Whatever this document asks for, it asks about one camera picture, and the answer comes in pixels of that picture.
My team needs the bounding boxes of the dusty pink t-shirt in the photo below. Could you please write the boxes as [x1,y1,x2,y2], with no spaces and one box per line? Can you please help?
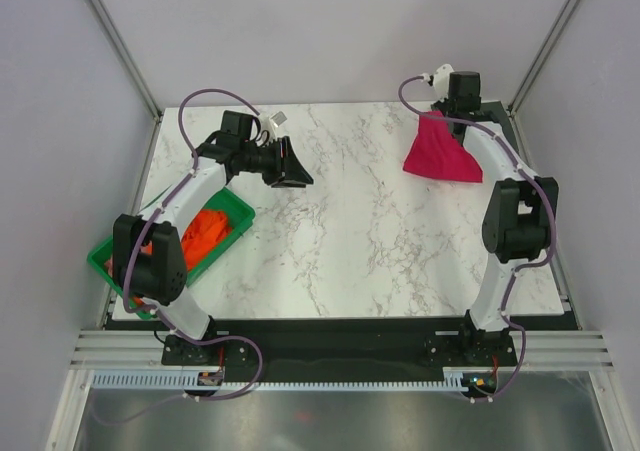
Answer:
[104,256,113,274]

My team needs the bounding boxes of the aluminium frame post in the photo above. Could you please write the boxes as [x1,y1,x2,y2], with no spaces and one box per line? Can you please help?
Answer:
[507,0,583,117]
[85,0,163,123]

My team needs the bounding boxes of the right aluminium frame post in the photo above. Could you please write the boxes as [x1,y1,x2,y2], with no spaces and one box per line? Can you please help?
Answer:
[507,0,583,117]

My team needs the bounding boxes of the white slotted cable duct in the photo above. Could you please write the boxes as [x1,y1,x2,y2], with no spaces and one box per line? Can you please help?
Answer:
[91,368,468,392]

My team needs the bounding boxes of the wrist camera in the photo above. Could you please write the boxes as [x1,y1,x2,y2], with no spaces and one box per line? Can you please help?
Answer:
[429,64,454,100]
[260,111,287,142]

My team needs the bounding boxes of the green plastic tray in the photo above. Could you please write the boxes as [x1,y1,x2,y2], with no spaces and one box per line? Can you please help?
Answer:
[87,188,255,297]

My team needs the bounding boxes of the magenta t-shirt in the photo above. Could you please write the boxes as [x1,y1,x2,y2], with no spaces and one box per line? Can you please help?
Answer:
[403,111,483,184]

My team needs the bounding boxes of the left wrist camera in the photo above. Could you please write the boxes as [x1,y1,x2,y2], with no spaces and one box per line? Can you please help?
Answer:
[260,111,287,142]

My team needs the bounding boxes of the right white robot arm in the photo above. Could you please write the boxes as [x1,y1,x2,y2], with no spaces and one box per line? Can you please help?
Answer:
[429,64,559,365]

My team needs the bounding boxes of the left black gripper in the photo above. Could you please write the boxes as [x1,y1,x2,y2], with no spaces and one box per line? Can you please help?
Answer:
[239,137,313,190]

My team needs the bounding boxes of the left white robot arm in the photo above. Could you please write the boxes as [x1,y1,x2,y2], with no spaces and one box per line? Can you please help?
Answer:
[111,111,314,364]

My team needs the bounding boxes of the left aluminium frame post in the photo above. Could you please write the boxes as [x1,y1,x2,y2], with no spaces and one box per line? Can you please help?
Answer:
[85,0,163,123]

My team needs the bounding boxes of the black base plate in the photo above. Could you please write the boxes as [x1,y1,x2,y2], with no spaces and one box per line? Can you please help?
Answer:
[102,314,519,385]

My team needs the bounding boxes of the aluminium rail profile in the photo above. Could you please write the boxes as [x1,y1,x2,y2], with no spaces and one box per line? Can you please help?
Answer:
[70,330,164,370]

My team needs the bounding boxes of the dark grey folded cloth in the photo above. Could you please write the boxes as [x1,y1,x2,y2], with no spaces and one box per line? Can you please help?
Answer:
[480,101,519,153]

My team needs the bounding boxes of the orange t-shirt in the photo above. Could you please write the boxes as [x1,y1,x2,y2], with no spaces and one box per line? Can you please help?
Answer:
[118,209,229,310]

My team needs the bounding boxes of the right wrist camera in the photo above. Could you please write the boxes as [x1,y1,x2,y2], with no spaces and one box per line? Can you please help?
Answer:
[429,64,454,100]

